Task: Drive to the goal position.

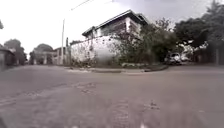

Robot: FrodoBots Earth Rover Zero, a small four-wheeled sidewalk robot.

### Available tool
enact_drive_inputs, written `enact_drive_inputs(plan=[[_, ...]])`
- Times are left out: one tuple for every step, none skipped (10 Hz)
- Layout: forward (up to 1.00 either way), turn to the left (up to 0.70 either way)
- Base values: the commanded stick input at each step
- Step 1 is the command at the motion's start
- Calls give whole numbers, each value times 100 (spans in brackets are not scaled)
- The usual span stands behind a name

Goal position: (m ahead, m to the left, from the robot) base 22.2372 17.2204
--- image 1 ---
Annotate kerbed pavement corner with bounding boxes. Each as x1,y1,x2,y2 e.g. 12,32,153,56
64,63,169,74

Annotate distant trees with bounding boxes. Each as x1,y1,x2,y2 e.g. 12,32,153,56
3,38,54,65

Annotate large dark trees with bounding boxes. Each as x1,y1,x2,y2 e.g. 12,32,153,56
173,0,224,66

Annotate overhead wires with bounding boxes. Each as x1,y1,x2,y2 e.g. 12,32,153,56
69,0,116,12

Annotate white car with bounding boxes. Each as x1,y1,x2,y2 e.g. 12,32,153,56
164,51,192,66

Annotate two-storey building with white wall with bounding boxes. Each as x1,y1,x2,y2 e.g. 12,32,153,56
69,9,151,66

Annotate low dark building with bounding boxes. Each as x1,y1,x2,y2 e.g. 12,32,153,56
0,45,17,70

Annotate pale utility pole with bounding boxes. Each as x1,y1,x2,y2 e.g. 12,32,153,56
60,18,66,66

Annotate bushes and small trees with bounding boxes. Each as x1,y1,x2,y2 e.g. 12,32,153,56
111,18,183,67

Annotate low building with gate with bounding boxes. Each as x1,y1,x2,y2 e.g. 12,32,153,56
29,46,72,66

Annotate grey asphalt road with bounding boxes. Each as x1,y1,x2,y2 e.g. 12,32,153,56
0,64,224,128

